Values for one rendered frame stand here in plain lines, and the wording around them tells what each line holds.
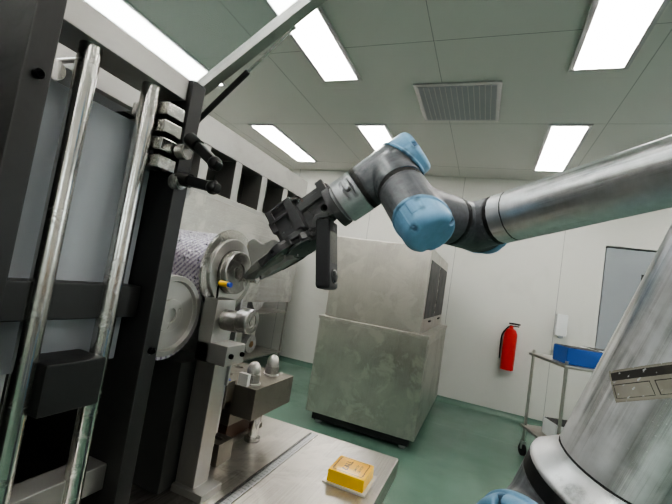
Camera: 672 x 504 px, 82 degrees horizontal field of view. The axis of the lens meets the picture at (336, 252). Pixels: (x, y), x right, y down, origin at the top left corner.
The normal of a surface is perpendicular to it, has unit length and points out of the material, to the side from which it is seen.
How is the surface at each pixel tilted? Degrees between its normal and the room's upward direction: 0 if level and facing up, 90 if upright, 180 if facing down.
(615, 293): 90
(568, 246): 90
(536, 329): 90
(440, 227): 134
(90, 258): 90
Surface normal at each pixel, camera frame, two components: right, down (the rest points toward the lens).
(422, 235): 0.28, 0.71
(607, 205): -0.53, 0.67
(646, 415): -0.73, -0.11
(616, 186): -0.79, 0.18
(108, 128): 0.92, 0.12
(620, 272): -0.36, -0.12
